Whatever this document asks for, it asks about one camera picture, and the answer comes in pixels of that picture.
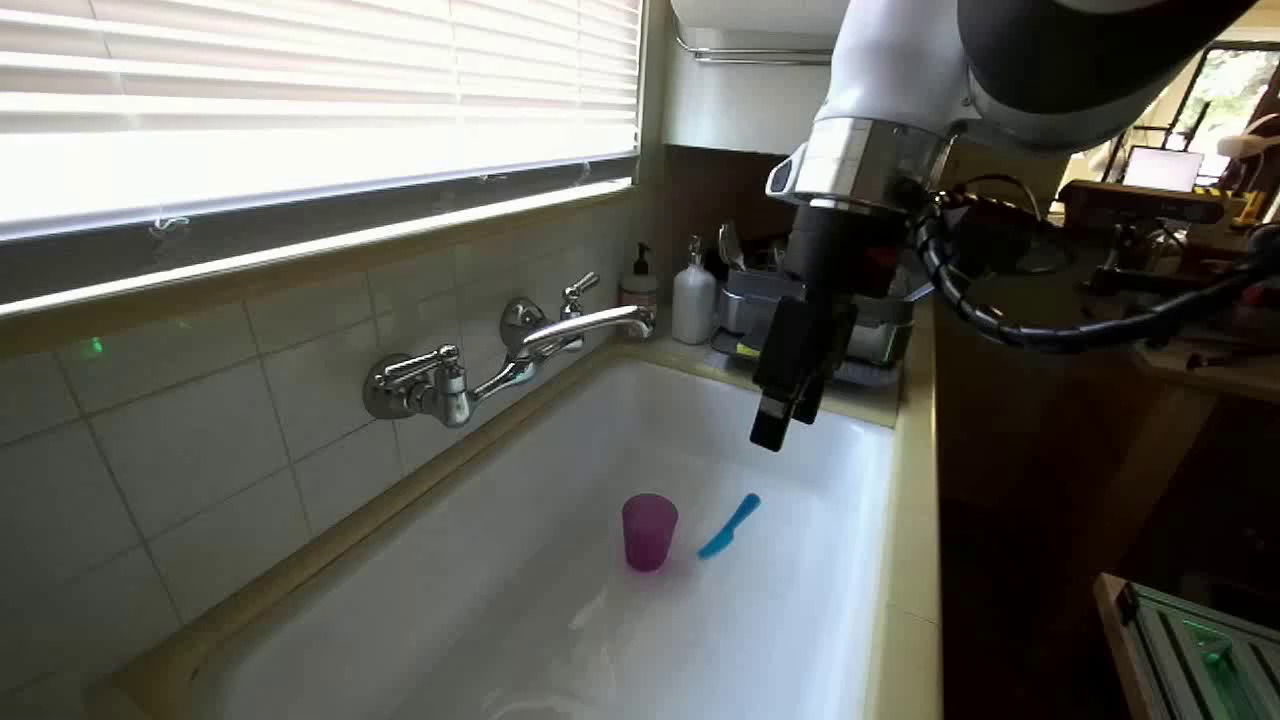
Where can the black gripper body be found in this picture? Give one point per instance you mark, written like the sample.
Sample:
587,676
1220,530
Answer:
847,262

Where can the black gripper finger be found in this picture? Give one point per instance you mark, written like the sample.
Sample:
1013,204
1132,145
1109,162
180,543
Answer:
777,372
820,354

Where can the purple plastic cup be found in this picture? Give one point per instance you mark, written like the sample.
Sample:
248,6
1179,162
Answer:
648,525

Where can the chrome wall faucet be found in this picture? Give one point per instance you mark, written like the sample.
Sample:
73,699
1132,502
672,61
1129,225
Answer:
436,383

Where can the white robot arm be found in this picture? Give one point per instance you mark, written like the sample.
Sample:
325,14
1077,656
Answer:
906,80

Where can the white sink basin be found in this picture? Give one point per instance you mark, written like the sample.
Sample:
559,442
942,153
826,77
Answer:
512,600

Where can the dish rack with dishes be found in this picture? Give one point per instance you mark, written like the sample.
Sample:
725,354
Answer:
751,301

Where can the white soap dispenser bottle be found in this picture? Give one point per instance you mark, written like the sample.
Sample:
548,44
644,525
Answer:
695,299

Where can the blue plastic knife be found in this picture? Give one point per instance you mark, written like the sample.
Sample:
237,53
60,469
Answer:
725,532

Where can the clear bottle orange label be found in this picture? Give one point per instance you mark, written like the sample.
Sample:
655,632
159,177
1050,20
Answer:
639,284

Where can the green lit equipment box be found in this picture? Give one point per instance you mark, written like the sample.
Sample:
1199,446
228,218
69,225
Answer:
1185,662

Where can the white window blinds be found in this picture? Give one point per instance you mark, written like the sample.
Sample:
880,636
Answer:
140,108

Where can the white wall cabinet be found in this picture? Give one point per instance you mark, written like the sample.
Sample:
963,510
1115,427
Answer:
751,73

